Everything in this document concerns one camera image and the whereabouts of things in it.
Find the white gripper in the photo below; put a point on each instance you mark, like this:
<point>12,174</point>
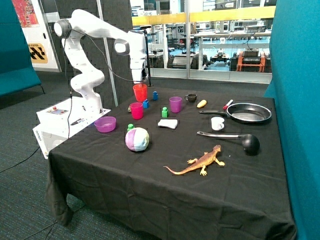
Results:
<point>139,71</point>

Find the red plastic cup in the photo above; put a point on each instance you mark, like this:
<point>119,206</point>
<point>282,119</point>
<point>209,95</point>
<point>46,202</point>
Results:
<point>141,94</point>

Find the purple plastic cup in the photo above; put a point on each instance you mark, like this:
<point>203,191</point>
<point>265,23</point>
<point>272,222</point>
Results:
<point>175,103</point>

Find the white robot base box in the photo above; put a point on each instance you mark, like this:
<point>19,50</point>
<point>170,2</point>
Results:
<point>61,121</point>

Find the blue block far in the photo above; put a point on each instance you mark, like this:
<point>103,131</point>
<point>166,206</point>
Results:
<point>155,96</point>

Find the blue block near cup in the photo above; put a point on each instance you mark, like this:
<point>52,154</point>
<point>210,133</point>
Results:
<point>145,104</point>

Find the pink plastic cup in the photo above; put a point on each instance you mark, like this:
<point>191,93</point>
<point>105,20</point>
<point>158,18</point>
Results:
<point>137,110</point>

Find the green block centre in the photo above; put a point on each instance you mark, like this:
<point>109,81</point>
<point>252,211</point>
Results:
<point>164,112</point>

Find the green block near ball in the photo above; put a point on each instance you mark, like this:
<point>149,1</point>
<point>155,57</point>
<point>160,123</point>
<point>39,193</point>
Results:
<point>130,127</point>

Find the white sponge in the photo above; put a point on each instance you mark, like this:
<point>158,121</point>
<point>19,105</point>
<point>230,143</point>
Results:
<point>168,123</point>

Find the small black cup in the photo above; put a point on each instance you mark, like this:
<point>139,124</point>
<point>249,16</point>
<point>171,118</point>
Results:
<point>191,98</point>

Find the purple plastic bowl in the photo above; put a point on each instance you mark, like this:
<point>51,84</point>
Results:
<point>105,124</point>

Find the pastel fabric ball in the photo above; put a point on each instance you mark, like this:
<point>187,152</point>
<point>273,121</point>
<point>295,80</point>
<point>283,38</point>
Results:
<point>137,139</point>

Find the black tablecloth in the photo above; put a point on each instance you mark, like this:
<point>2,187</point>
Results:
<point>247,199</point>

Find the white mug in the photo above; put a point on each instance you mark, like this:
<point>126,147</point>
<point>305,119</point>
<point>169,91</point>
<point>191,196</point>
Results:
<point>217,123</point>

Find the red white marker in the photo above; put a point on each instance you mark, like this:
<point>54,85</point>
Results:
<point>228,104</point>

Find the orange toy lizard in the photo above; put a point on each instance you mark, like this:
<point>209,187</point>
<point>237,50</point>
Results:
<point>202,162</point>

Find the black frying pan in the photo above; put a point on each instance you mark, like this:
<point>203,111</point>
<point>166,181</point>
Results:
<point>245,113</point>

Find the black ladle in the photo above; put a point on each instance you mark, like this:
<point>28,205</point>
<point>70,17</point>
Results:
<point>249,142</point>

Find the teal sofa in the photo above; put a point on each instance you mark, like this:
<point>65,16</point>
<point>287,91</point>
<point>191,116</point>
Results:
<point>16,69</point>

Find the teal partition right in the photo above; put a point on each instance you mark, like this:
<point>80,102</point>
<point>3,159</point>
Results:
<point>295,86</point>

